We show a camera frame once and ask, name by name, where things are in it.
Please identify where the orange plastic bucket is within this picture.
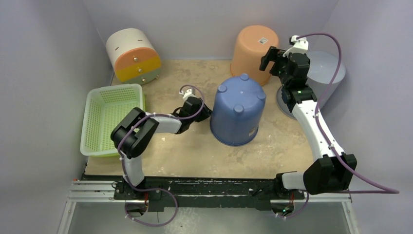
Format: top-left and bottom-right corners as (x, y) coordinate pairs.
(230, 25), (280, 86)

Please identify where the large grey plastic bucket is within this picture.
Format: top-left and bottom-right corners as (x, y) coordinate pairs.
(276, 51), (346, 120)

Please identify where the blue plastic bucket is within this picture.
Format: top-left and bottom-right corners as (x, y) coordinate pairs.
(210, 74), (266, 146)

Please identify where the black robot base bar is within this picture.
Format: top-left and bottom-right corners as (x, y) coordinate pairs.
(82, 173), (305, 214)

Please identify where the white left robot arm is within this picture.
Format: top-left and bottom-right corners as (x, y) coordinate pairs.
(110, 97), (212, 199)

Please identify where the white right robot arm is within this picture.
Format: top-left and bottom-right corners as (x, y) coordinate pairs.
(259, 46), (357, 198)

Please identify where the cream cabinet with coloured drawers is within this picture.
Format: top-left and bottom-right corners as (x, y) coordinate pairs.
(106, 28), (162, 85)

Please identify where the pale green perforated basket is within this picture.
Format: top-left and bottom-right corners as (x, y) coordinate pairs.
(80, 84), (145, 157)

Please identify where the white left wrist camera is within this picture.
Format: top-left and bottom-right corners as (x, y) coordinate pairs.
(179, 89), (196, 101)

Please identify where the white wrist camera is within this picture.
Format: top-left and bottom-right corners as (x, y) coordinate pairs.
(179, 89), (196, 101)
(282, 35), (309, 57)

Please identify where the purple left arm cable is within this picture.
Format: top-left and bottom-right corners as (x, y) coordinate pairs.
(116, 84), (206, 195)

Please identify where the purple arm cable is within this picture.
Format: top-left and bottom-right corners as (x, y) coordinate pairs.
(116, 84), (206, 195)
(297, 32), (400, 195)

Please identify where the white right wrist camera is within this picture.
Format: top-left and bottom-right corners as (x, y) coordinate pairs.
(282, 35), (309, 57)

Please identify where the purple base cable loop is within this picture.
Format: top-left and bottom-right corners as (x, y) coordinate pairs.
(124, 187), (179, 227)

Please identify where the aluminium frame rail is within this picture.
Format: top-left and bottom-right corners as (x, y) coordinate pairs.
(68, 180), (351, 204)

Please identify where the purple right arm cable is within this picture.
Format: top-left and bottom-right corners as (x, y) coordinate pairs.
(297, 32), (400, 195)

